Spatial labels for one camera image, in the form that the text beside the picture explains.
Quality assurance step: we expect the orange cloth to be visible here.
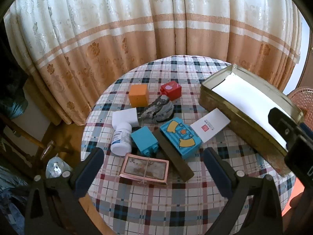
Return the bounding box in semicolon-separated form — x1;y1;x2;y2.
290;176;305;210

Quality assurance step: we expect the small teal toy block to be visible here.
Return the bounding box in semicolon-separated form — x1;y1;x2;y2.
131;126;159;157

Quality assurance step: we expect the large blue printed toy block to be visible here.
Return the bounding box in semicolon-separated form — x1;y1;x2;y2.
160;117;203;160

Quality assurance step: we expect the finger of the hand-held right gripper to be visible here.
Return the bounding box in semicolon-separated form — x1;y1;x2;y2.
268;107;302;150

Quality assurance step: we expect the dark brown wooden bar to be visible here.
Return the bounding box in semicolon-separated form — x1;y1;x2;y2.
152;129;195;182

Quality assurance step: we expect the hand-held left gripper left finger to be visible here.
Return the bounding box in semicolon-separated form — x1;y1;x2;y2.
24;147;105;235

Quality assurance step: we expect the red toy block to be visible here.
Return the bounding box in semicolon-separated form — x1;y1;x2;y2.
160;80;182;101

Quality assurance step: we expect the plaid tablecloth round table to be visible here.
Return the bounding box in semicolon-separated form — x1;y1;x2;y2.
81;55;297;235

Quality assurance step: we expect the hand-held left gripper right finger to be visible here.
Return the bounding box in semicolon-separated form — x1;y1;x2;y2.
203;147;284;235

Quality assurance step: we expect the grey rock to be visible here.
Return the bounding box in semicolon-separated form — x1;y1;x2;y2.
137;94;175;123

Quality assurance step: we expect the cream and tan floral curtain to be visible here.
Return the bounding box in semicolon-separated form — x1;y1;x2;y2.
4;0;304;125

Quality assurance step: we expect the dark cloth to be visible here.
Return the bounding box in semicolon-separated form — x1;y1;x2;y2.
0;37;27;120

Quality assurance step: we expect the white pill bottle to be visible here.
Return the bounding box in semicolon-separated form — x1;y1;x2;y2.
111;124;133;156

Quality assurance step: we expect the white paper liner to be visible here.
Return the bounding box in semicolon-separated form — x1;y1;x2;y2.
210;72;294;150

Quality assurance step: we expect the blue fuzzy cloth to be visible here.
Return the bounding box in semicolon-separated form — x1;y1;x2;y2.
0;166;32;235

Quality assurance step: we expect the white card box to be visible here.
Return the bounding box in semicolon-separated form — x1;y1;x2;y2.
190;109;231;144

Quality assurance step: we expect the white charger plug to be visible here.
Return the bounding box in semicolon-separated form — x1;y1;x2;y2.
112;109;139;129

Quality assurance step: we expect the clear plastic bag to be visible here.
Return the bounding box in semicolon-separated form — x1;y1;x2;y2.
46;155;72;179

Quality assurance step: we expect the pink framed card box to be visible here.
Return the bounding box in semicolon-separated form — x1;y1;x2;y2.
119;153;170;186

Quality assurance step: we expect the orange toy block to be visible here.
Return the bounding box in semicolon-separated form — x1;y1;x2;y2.
129;84;149;108

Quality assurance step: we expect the wicker chair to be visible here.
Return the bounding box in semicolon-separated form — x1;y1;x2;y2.
287;87;313;123

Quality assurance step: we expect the wooden chair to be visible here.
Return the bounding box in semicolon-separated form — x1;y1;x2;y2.
0;113;74;177

